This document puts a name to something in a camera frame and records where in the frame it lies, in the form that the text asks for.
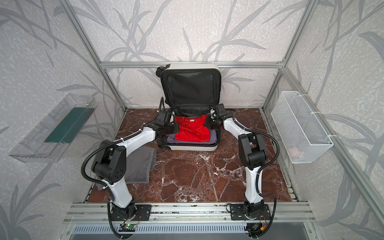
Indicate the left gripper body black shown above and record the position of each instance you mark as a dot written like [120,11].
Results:
[167,132]

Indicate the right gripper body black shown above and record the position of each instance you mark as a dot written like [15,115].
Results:
[214,120]

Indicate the red t-shirt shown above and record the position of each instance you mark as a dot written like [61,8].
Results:
[192,130]

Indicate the white hard-shell suitcase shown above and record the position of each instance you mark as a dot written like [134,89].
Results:
[190,91]

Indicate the grey towel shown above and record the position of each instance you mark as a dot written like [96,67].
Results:
[139,165]

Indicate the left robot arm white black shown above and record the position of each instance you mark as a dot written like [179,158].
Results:
[119,192]

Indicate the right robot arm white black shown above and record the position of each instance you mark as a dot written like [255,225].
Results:
[253,154]

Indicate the pink item in basket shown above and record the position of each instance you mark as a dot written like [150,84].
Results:
[295,153]

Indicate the green circuit board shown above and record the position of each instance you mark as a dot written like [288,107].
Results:
[127,228]

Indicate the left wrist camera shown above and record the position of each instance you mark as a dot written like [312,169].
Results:
[163,117]

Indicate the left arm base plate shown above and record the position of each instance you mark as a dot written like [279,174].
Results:
[132,212]

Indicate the white wire mesh basket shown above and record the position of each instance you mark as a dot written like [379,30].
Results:
[299,127]

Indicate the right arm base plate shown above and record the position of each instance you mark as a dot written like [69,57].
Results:
[238,213]

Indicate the clear plastic wall tray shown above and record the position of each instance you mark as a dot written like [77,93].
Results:
[48,141]

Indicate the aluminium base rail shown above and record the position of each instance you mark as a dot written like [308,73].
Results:
[188,213]

